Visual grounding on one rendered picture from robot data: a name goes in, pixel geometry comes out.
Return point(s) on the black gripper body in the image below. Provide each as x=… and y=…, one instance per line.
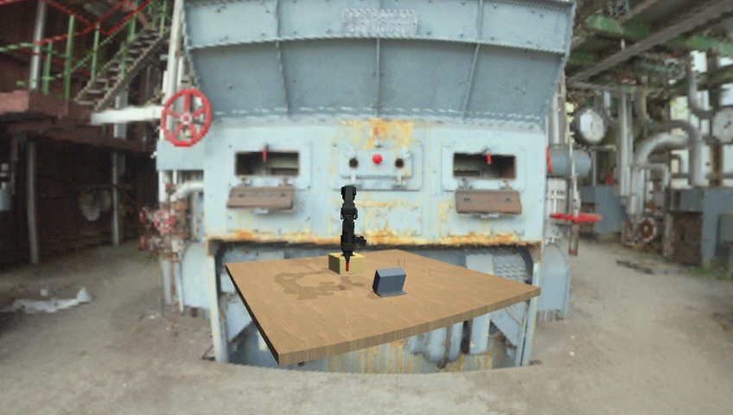
x=347, y=243

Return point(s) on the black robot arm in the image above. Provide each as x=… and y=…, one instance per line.
x=349, y=211

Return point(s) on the grey sloped panel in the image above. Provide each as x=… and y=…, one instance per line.
x=389, y=282

